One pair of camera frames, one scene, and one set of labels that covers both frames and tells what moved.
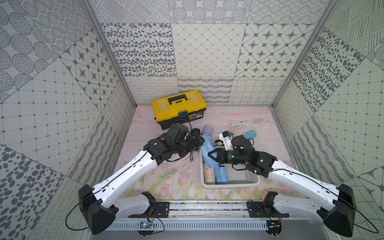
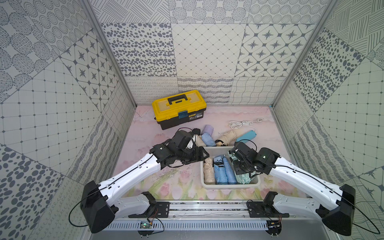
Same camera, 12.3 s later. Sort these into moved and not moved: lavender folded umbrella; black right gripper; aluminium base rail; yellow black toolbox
Moved: black right gripper
Not moved: aluminium base rail; lavender folded umbrella; yellow black toolbox
